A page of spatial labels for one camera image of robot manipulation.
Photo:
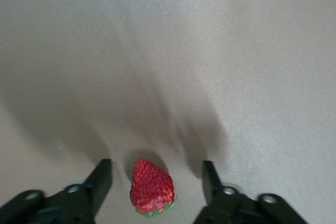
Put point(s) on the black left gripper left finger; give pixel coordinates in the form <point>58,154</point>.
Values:
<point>84,200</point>

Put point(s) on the red strawberry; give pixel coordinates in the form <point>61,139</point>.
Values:
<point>151,184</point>

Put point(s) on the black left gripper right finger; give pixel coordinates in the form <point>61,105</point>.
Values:
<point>225,205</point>

